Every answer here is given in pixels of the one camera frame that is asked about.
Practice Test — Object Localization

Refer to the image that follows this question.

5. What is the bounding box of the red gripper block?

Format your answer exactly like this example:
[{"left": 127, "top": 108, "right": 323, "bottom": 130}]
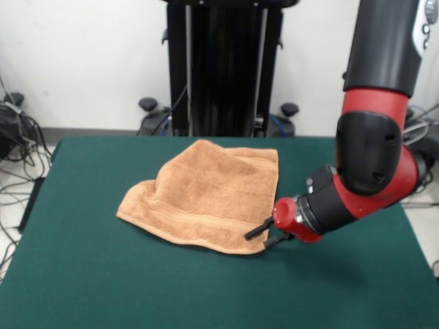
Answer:
[{"left": 244, "top": 197, "right": 324, "bottom": 248}]

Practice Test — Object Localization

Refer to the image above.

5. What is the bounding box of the orange terry towel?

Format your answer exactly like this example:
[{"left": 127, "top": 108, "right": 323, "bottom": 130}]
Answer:
[{"left": 115, "top": 138, "right": 281, "bottom": 256}]

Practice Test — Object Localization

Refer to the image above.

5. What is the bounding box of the dark green table cloth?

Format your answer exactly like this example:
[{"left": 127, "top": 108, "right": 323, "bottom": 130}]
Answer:
[{"left": 0, "top": 136, "right": 439, "bottom": 329}]

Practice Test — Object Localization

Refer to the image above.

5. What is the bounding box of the black pedestal foot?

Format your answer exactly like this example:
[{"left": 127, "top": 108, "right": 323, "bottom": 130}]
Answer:
[
  {"left": 137, "top": 97, "right": 174, "bottom": 137},
  {"left": 0, "top": 91, "right": 27, "bottom": 162},
  {"left": 404, "top": 104, "right": 439, "bottom": 172},
  {"left": 267, "top": 101, "right": 301, "bottom": 137}
]

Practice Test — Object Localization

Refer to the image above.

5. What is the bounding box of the black cable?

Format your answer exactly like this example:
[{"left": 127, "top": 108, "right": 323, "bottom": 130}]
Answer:
[{"left": 150, "top": 84, "right": 189, "bottom": 136}]

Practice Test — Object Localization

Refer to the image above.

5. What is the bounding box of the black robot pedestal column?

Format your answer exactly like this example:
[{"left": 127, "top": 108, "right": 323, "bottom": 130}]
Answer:
[{"left": 161, "top": 0, "right": 299, "bottom": 138}]

